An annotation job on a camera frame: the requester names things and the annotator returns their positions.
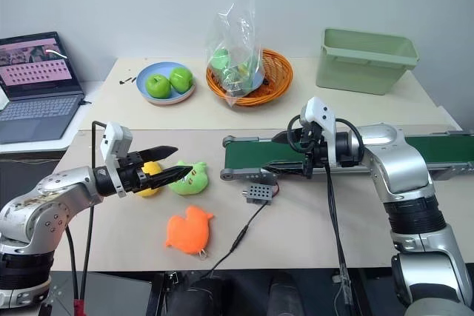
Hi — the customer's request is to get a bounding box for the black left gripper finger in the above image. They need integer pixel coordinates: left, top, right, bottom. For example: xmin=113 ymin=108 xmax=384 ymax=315
xmin=138 ymin=145 xmax=180 ymax=164
xmin=136 ymin=165 xmax=194 ymax=189

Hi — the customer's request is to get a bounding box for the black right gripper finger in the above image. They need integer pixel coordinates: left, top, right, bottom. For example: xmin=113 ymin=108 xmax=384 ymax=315
xmin=270 ymin=128 xmax=305 ymax=146
xmin=264 ymin=161 xmax=309 ymax=177

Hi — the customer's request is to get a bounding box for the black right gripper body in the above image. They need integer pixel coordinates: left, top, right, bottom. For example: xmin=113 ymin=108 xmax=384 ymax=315
xmin=294 ymin=123 xmax=330 ymax=179

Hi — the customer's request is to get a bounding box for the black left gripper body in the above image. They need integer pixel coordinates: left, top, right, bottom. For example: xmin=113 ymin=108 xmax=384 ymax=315
xmin=116 ymin=150 xmax=150 ymax=195

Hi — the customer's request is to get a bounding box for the green conveyor belt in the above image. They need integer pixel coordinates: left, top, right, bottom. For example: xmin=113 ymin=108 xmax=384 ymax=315
xmin=219 ymin=130 xmax=474 ymax=184

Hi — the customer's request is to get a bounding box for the small grey sensor box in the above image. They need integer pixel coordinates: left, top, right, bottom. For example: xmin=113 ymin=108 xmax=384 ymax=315
xmin=241 ymin=183 xmax=278 ymax=206

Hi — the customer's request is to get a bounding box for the yellow plush toy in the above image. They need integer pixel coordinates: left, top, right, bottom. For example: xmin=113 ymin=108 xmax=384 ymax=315
xmin=133 ymin=160 xmax=164 ymax=199

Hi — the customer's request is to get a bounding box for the green plush toy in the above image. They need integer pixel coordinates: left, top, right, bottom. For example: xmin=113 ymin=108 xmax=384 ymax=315
xmin=167 ymin=160 xmax=210 ymax=198

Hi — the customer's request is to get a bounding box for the orange plush toy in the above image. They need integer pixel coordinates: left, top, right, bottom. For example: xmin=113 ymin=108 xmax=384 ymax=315
xmin=162 ymin=204 xmax=216 ymax=260

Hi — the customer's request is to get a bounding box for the green apple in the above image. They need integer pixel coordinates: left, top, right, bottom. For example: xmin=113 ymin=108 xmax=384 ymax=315
xmin=144 ymin=73 xmax=173 ymax=100
xmin=168 ymin=67 xmax=195 ymax=95

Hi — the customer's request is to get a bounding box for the orange woven basket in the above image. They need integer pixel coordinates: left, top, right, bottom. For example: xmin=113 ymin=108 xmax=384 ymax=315
xmin=205 ymin=47 xmax=295 ymax=107

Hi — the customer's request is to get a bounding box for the blue plate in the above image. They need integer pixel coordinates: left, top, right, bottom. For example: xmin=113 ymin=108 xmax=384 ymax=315
xmin=136 ymin=61 xmax=198 ymax=107

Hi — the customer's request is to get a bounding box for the pale green plastic bin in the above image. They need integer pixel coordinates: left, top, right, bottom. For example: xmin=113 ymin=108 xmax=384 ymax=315
xmin=315 ymin=27 xmax=421 ymax=96

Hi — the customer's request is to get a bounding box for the grey laptop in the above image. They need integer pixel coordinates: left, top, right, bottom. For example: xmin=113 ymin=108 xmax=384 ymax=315
xmin=0 ymin=31 xmax=87 ymax=145

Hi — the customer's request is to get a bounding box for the clear plastic bag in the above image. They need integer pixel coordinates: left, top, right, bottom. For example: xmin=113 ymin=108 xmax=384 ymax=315
xmin=204 ymin=0 xmax=266 ymax=109

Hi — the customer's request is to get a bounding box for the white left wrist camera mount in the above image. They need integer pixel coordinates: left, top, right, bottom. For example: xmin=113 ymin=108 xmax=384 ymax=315
xmin=99 ymin=121 xmax=133 ymax=199

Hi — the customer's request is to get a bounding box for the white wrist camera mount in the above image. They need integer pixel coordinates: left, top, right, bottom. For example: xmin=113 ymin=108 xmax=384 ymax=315
xmin=299 ymin=96 xmax=338 ymax=167
xmin=99 ymin=121 xmax=133 ymax=199

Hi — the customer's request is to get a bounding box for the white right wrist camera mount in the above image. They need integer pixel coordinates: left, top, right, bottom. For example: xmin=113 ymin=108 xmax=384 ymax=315
xmin=299 ymin=96 xmax=338 ymax=167

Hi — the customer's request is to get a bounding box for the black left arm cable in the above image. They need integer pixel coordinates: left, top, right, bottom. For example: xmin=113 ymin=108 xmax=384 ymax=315
xmin=65 ymin=120 xmax=109 ymax=308

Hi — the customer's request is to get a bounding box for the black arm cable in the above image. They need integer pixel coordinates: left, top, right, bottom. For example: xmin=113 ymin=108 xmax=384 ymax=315
xmin=287 ymin=113 xmax=364 ymax=316
xmin=65 ymin=120 xmax=109 ymax=308

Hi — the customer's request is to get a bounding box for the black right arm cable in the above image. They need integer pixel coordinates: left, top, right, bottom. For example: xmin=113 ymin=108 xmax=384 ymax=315
xmin=287 ymin=113 xmax=364 ymax=316

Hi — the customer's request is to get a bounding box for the black controller power cable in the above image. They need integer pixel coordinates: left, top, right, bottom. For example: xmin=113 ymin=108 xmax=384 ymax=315
xmin=201 ymin=182 xmax=281 ymax=280

